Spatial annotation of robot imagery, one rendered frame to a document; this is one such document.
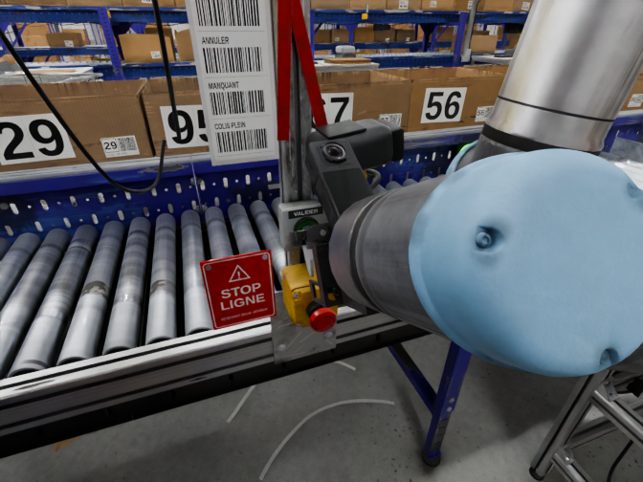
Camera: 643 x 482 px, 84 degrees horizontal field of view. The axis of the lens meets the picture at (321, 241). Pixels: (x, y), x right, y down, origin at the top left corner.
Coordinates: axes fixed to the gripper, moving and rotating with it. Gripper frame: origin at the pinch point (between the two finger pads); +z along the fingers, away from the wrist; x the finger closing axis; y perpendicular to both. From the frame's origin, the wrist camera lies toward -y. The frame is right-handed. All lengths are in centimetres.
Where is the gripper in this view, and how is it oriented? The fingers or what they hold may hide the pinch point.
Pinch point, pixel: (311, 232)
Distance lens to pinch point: 48.2
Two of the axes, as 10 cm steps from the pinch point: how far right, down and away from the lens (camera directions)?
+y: 1.7, 9.9, 0.5
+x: 9.4, -1.7, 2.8
